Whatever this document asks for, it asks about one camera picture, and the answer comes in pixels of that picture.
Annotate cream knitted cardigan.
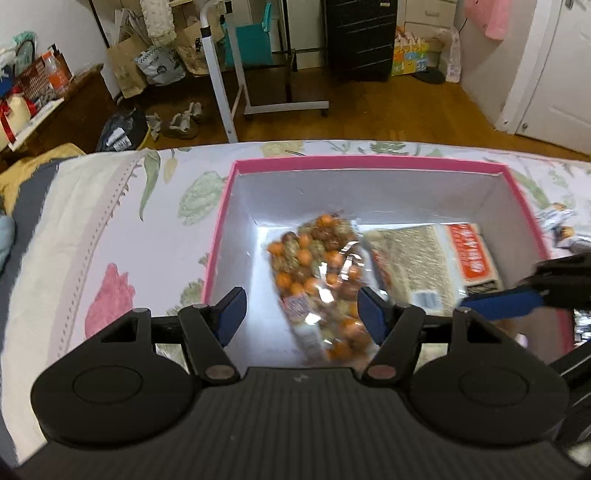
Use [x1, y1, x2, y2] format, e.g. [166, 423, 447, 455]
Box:
[139, 0, 176, 46]

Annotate white door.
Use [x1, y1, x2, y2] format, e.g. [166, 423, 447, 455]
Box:
[496, 1, 590, 155]

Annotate pair of shoes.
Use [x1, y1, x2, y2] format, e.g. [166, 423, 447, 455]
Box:
[162, 102, 202, 140]

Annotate white snack bar wrapper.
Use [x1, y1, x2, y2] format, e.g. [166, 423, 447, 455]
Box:
[535, 202, 591, 254]

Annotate white wardrobe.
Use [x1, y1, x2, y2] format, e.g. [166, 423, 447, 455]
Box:
[397, 0, 458, 38]

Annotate pink cardboard box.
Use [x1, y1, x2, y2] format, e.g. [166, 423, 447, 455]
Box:
[204, 156, 550, 371]

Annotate beige cracker pack orange label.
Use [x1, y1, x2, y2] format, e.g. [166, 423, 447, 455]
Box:
[363, 223, 503, 316]

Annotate teal bag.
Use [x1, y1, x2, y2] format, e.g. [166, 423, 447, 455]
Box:
[236, 1, 273, 67]

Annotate pink hanging bag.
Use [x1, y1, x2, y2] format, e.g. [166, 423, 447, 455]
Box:
[464, 0, 513, 41]

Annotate colourful gift bag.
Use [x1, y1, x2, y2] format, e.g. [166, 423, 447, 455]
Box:
[391, 27, 443, 76]

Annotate white patterned bag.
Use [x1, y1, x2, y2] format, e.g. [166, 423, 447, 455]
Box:
[435, 27, 462, 84]

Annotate brown paper bag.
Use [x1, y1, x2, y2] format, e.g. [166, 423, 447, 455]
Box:
[107, 34, 147, 99]

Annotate dark wooden nightstand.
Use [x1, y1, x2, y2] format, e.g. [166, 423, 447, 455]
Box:
[1, 64, 117, 164]

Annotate black suitcase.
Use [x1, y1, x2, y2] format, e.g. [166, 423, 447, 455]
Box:
[322, 0, 398, 82]

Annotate white frame side table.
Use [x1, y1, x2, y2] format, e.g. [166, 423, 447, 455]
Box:
[199, 1, 329, 143]

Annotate floral bed sheet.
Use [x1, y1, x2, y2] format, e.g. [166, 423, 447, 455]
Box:
[1, 140, 590, 465]

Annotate clear bag orange nut snacks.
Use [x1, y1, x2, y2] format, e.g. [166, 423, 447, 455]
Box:
[266, 213, 375, 369]

